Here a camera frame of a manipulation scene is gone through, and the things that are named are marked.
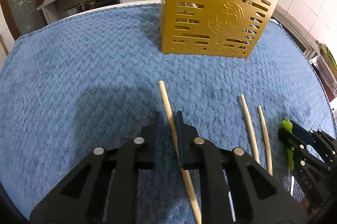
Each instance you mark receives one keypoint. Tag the brown door with cracked glass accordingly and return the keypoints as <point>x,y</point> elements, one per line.
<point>18,2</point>

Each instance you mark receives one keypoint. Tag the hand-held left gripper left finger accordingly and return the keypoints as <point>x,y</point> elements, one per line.
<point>158,134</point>

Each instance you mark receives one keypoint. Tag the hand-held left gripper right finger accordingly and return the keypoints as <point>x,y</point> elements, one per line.
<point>180,134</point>

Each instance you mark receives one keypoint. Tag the blue fleece blanket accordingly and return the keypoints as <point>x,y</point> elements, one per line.
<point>92,81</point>

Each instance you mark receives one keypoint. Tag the wooden stick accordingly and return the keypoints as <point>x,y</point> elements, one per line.
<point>4,43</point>

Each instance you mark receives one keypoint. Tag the plastic-wrapped box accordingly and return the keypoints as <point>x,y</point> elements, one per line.
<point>327,68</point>

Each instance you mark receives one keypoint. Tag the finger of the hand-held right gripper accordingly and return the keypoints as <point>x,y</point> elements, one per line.
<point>325,143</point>
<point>300,134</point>

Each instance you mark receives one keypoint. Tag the wooden chopstick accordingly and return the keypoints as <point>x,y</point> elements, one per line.
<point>248,124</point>
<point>165,102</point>
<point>264,131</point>

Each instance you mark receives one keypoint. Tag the gold slotted utensil holder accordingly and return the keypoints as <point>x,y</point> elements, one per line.
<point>200,29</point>

